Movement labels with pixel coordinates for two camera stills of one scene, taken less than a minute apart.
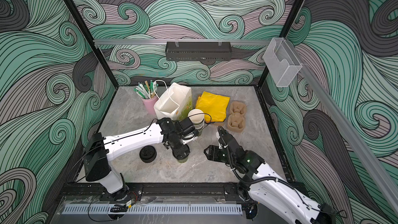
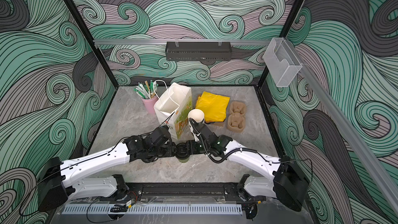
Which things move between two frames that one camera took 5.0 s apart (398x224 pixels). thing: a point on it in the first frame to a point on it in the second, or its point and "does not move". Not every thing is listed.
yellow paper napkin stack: (215, 105) does not move
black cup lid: (181, 152) does not move
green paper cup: (183, 161) does not move
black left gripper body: (178, 143) to (166, 150)
